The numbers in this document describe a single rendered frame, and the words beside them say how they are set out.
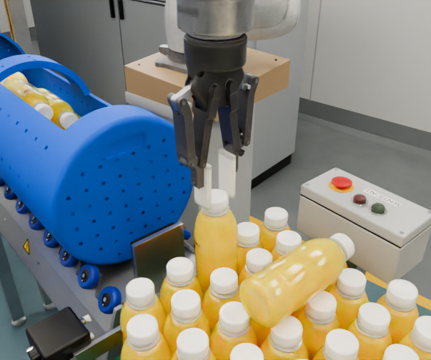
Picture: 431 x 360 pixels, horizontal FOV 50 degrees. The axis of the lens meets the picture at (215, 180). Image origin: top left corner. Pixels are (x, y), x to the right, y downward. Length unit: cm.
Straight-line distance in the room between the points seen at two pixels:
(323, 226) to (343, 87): 294
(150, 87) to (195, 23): 95
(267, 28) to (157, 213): 75
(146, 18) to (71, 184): 232
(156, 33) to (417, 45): 172
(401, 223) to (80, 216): 51
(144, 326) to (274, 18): 102
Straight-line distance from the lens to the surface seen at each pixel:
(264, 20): 140
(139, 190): 82
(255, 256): 70
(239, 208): 173
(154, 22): 296
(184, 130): 57
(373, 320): 64
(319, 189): 83
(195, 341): 59
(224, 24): 52
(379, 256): 79
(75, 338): 72
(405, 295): 69
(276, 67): 151
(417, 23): 344
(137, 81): 151
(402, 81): 355
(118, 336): 75
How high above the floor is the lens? 153
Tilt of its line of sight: 31 degrees down
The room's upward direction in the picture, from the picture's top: straight up
